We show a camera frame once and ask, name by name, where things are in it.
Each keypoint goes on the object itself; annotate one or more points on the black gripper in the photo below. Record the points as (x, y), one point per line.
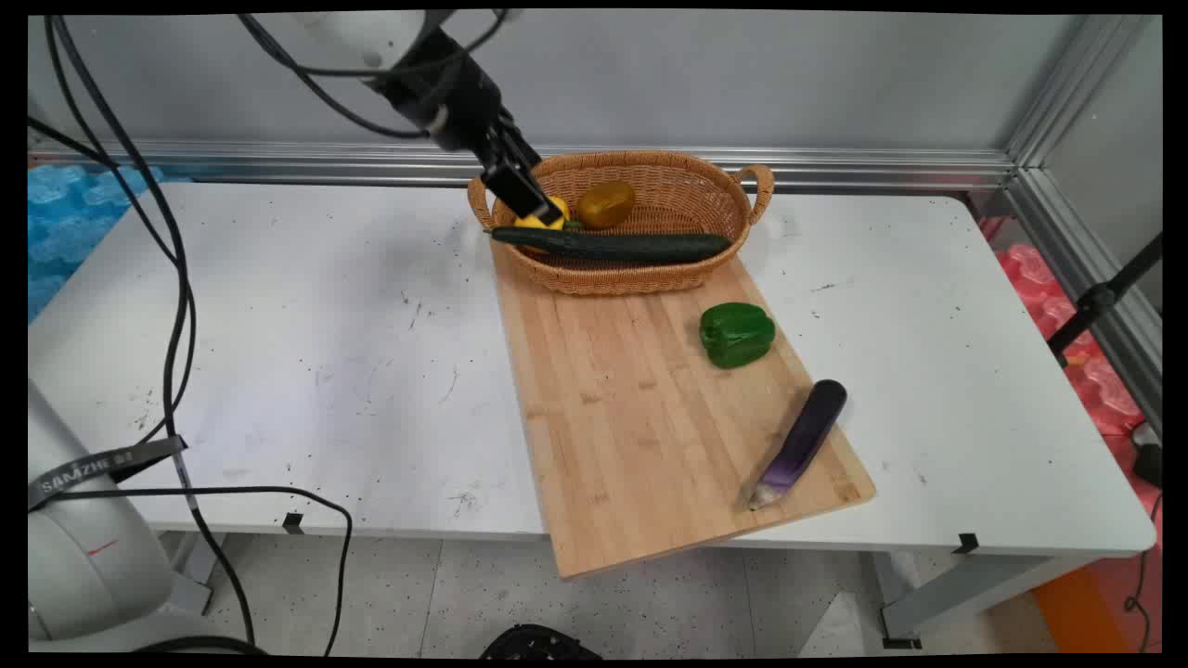
(445, 97)

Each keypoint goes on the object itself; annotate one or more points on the brown yellow potato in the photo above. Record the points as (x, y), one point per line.
(606, 203)

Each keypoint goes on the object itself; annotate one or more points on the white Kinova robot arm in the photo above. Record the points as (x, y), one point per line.
(88, 575)

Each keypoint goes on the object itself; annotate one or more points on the yellow bell pepper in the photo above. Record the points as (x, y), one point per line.
(548, 221)

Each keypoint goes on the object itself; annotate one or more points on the dark green cucumber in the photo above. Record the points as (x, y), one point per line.
(613, 247)

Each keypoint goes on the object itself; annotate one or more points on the woven wicker basket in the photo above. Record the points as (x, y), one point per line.
(668, 190)

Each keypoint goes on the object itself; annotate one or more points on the green bell pepper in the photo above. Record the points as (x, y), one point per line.
(737, 334)

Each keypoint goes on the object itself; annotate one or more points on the bamboo cutting board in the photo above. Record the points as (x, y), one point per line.
(650, 417)

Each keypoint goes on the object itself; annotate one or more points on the purple eggplant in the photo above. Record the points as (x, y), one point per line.
(803, 441)

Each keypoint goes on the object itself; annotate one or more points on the black tape mark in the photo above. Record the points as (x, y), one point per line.
(293, 523)
(967, 544)

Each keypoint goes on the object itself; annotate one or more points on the blue bubble foam sheet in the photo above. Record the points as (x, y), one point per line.
(65, 223)

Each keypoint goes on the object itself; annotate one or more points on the round black floor object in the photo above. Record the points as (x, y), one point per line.
(538, 642)

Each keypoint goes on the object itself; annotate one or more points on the black tripod stand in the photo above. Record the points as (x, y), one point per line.
(1100, 299)

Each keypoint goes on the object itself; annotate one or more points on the red bubble foam sheet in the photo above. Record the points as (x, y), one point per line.
(1086, 380)

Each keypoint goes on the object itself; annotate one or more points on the grey table leg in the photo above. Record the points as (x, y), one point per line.
(965, 594)

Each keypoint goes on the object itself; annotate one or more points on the small black device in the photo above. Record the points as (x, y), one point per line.
(1149, 462)

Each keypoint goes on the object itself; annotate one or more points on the horizontal aluminium frame rail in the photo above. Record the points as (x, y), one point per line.
(835, 167)

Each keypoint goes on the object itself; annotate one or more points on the angled aluminium frame rail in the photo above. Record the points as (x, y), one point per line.
(1067, 213)

